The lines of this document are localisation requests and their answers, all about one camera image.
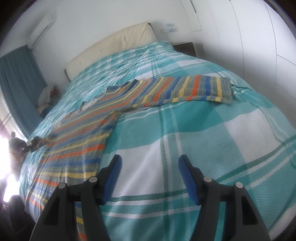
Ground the teal window curtain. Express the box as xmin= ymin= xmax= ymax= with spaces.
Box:
xmin=1 ymin=46 xmax=47 ymax=138

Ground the cream padded headboard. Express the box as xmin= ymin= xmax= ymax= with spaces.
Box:
xmin=64 ymin=22 xmax=157 ymax=81

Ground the striped knit sweater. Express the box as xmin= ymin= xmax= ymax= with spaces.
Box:
xmin=25 ymin=75 xmax=233 ymax=240

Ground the white air conditioner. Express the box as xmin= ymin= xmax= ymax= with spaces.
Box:
xmin=27 ymin=12 xmax=57 ymax=49

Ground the dark bedside table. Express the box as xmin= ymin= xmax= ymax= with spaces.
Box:
xmin=173 ymin=42 xmax=196 ymax=57

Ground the teal plaid bedspread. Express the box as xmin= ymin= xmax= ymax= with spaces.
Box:
xmin=20 ymin=42 xmax=295 ymax=240

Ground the wall switch panel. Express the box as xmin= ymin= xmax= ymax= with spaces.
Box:
xmin=161 ymin=24 xmax=178 ymax=34

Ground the pile of clothes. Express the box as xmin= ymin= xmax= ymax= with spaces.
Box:
xmin=37 ymin=84 xmax=59 ymax=118

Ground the white wardrobe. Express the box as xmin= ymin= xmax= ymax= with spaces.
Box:
xmin=190 ymin=1 xmax=295 ymax=124

